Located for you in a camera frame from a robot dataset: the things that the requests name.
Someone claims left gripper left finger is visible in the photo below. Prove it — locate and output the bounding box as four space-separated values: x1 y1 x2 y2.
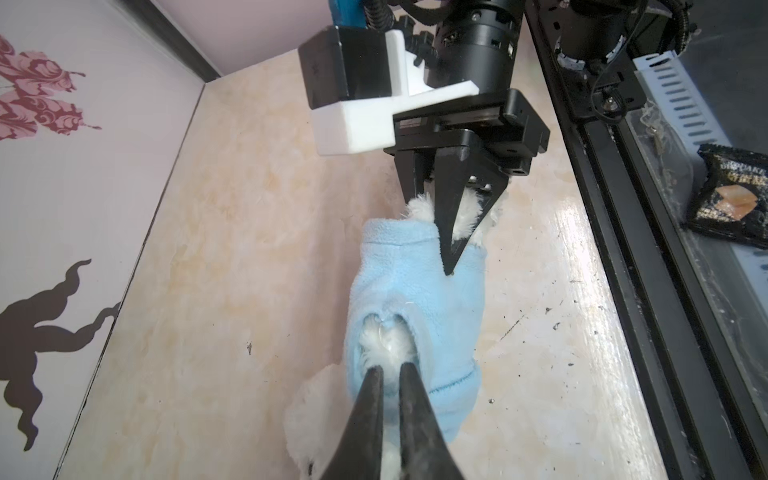
321 366 384 480

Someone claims white slotted cable duct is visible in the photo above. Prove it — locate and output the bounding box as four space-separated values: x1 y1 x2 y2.
633 51 731 154

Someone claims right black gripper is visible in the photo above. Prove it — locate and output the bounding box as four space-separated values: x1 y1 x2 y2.
383 0 552 277

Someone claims white teddy bear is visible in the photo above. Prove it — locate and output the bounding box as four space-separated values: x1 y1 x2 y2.
284 189 500 479

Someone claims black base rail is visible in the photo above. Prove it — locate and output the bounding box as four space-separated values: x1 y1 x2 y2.
525 1 767 479

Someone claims light blue bear hoodie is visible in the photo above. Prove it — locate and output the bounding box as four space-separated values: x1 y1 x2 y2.
343 219 487 442

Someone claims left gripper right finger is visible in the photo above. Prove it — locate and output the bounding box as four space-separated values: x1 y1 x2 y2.
399 362 464 480

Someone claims small dark snack packet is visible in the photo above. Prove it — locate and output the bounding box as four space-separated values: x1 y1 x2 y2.
685 143 767 250

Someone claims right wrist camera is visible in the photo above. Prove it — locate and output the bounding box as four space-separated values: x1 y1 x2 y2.
298 26 479 156

